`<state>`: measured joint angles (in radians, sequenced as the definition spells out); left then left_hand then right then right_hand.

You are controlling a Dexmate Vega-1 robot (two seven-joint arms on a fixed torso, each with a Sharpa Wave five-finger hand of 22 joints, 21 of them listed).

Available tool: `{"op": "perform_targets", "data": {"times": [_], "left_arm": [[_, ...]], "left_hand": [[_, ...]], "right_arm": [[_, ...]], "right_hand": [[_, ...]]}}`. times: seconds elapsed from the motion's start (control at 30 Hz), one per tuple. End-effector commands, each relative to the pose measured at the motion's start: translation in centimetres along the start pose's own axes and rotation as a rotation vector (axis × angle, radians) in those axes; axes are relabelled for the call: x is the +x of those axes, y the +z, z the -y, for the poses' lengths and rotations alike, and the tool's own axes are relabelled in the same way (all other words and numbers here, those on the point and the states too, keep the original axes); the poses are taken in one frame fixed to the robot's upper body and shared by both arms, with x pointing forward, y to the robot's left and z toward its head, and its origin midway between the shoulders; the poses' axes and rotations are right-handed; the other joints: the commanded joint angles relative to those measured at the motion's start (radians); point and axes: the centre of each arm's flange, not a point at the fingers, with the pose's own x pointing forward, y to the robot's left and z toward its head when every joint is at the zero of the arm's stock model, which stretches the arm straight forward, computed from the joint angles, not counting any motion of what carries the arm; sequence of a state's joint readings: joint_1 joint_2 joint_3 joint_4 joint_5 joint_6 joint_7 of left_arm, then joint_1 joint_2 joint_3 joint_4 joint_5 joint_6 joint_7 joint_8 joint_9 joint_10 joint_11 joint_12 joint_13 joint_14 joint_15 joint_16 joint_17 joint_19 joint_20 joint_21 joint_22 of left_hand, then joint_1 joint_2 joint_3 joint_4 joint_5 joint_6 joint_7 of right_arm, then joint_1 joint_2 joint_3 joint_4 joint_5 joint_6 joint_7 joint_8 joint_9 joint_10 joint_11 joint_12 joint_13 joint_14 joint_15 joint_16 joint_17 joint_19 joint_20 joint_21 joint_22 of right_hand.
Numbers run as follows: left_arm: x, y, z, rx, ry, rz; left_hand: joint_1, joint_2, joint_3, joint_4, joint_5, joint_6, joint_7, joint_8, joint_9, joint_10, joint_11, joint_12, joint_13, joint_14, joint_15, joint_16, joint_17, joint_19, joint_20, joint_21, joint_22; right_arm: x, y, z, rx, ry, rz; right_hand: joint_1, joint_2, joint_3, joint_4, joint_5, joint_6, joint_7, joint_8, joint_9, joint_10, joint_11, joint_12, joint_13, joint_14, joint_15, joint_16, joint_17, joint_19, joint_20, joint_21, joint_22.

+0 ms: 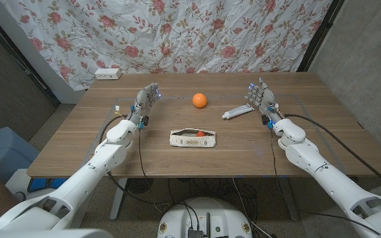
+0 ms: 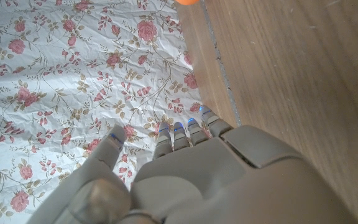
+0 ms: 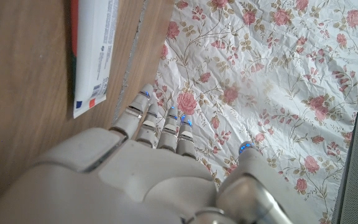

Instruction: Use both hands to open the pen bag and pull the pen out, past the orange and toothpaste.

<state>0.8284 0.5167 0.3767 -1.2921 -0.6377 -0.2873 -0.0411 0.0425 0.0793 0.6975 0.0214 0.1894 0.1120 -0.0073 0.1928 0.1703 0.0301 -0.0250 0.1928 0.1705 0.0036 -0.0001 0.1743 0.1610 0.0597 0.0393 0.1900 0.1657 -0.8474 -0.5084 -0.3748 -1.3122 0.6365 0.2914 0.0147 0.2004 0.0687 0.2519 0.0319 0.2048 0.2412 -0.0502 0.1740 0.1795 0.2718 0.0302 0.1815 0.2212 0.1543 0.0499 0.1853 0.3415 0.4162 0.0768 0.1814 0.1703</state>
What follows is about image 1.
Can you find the white toothpaste tube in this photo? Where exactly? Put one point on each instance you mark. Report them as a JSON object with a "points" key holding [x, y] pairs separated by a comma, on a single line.
{"points": [[238, 111]]}

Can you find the white robot torso edge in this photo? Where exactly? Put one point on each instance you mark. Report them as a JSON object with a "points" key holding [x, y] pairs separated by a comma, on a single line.
{"points": [[45, 233]]}

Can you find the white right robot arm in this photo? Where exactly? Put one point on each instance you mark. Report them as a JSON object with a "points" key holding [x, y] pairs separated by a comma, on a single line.
{"points": [[329, 178]]}

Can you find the white power strip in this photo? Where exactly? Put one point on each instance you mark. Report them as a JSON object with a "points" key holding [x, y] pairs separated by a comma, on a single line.
{"points": [[108, 73]]}

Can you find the beige patterned pen bag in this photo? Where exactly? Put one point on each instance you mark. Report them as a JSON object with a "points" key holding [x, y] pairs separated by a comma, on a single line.
{"points": [[190, 142]]}

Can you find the grey tape outline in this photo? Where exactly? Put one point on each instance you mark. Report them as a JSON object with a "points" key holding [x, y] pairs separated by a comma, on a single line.
{"points": [[174, 98]]}

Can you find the blue plastic bin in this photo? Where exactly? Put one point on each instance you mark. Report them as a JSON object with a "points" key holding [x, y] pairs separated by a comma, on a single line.
{"points": [[5, 148]]}

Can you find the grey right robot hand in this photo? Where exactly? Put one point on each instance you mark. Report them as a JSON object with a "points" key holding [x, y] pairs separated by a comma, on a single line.
{"points": [[266, 99]]}

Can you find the black backdrop pole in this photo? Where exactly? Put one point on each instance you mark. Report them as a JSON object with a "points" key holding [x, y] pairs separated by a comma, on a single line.
{"points": [[321, 33], [18, 59]]}

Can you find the white and blue floor box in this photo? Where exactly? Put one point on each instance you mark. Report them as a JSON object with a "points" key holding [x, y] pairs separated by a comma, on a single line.
{"points": [[22, 185]]}

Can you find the floral print backdrop curtain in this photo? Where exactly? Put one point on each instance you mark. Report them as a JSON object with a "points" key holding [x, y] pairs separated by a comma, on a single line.
{"points": [[164, 33]]}

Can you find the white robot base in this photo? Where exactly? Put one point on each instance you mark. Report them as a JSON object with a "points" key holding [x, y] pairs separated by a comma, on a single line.
{"points": [[207, 211]]}

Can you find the white table leg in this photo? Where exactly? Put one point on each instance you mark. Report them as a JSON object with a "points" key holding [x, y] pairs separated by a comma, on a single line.
{"points": [[117, 198]]}

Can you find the grey table leg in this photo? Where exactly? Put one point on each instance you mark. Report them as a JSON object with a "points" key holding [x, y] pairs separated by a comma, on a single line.
{"points": [[289, 201]]}

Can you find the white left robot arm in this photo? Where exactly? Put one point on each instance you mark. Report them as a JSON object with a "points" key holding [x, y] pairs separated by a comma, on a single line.
{"points": [[91, 172]]}

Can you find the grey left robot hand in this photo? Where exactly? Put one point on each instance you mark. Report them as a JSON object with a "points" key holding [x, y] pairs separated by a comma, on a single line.
{"points": [[142, 102]]}

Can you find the black round disc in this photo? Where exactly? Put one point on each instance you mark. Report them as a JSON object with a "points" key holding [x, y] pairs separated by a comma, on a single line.
{"points": [[139, 185]]}

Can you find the red pen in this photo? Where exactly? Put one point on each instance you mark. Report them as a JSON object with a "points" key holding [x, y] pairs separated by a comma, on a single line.
{"points": [[200, 134]]}

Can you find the orange fruit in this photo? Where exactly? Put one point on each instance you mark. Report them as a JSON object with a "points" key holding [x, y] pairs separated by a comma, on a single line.
{"points": [[199, 100]]}

